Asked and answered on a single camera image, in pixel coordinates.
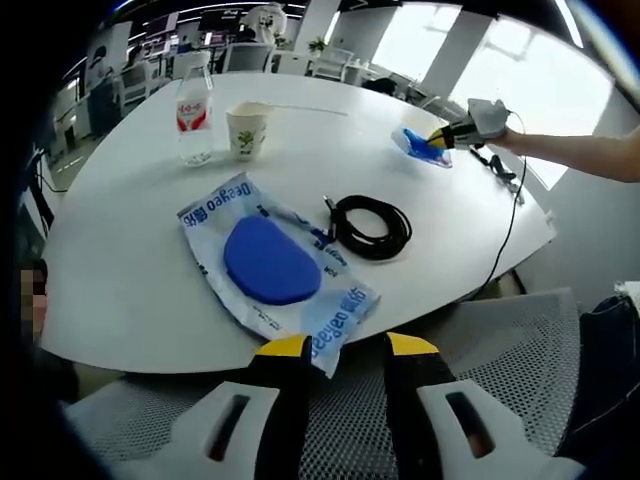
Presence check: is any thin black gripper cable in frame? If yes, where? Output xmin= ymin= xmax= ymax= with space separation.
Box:
xmin=469 ymin=110 xmax=527 ymax=302

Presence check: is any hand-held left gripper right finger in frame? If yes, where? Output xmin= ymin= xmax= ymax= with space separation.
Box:
xmin=382 ymin=330 xmax=531 ymax=480

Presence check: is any wide bright window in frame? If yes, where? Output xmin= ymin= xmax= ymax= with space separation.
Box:
xmin=447 ymin=17 xmax=614 ymax=189

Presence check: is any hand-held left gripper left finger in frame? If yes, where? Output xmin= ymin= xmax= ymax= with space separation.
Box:
xmin=172 ymin=333 xmax=314 ymax=480

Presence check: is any large blue wet-wipes pack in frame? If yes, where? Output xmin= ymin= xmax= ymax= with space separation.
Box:
xmin=177 ymin=172 xmax=382 ymax=379

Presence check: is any narrow bright window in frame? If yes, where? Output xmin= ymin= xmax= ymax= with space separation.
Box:
xmin=369 ymin=4 xmax=461 ymax=84

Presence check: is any person's jeans leg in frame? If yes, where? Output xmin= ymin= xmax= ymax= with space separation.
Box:
xmin=564 ymin=294 xmax=640 ymax=456

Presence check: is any grey mesh chair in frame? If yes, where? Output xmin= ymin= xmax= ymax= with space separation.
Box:
xmin=64 ymin=287 xmax=596 ymax=480

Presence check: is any clear plastic water bottle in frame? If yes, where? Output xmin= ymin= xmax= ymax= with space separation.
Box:
xmin=174 ymin=51 xmax=216 ymax=169

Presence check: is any black plug cable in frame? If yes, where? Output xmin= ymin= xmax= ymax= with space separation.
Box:
xmin=469 ymin=144 xmax=526 ymax=201

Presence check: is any printed paper cup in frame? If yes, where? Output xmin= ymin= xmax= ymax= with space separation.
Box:
xmin=225 ymin=101 xmax=274 ymax=162

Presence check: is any small blue tissue packet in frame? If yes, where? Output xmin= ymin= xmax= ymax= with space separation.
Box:
xmin=390 ymin=124 xmax=454 ymax=169

